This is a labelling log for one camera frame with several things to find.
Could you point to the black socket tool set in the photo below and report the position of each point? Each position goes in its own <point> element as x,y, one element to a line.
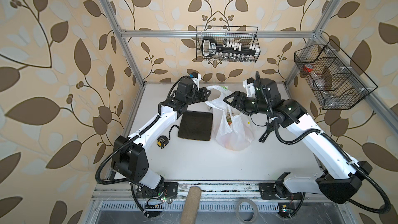
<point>209,48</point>

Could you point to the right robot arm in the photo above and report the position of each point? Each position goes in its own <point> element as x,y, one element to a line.
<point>342,176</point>

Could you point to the side wire basket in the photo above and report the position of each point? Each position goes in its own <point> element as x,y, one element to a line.
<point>337,81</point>

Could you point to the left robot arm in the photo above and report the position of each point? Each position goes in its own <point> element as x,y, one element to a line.
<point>129,157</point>

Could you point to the red item in basket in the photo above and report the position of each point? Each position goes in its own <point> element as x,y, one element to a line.
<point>308,68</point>

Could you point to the tape roll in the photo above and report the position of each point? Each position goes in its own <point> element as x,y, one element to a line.
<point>246,206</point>

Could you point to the rear wire basket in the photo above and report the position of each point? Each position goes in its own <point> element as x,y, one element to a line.
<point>245,35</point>

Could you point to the yellow black tape measure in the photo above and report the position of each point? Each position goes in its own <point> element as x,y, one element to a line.
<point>163,140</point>

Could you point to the black adjustable wrench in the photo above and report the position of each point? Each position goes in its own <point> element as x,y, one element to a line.
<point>270,127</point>

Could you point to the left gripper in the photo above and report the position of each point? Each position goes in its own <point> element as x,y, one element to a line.
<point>203,96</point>

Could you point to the cardboard tube roll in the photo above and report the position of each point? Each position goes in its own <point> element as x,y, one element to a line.
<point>191,206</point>

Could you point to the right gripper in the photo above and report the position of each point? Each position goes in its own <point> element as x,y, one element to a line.
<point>240,104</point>

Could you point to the black square plate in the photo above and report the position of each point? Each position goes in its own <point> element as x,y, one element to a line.
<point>196,126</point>

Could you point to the white plastic bag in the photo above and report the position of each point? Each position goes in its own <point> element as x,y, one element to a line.
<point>232,129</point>

